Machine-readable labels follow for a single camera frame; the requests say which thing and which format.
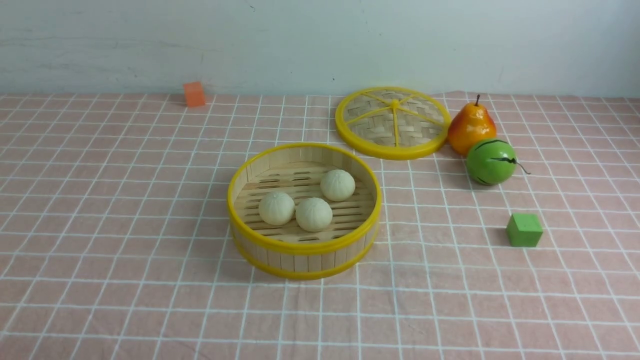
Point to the white bun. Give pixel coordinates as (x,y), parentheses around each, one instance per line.
(313,214)
(276,208)
(337,185)

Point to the yellow bamboo steamer tray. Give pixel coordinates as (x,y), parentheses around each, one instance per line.
(288,251)

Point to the yellow bamboo steamer lid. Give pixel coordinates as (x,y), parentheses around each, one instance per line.
(392,123)

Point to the orange cube block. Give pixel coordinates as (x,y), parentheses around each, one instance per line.
(194,94)

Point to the orange toy pear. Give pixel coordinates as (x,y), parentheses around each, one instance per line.
(472,124)

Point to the green toy watermelon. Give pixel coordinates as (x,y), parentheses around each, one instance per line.
(492,161)

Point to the green cube block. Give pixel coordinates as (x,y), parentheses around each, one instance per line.
(524,230)

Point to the pink checkered tablecloth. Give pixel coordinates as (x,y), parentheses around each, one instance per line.
(115,243)

